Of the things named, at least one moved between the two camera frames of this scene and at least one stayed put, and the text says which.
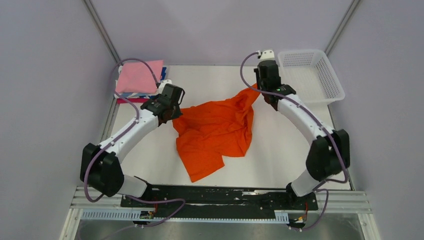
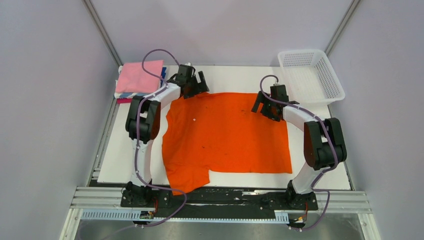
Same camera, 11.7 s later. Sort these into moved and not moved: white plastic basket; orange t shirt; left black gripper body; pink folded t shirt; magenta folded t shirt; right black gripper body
Moved: orange t shirt; right black gripper body; left black gripper body
Not moved: magenta folded t shirt; white plastic basket; pink folded t shirt
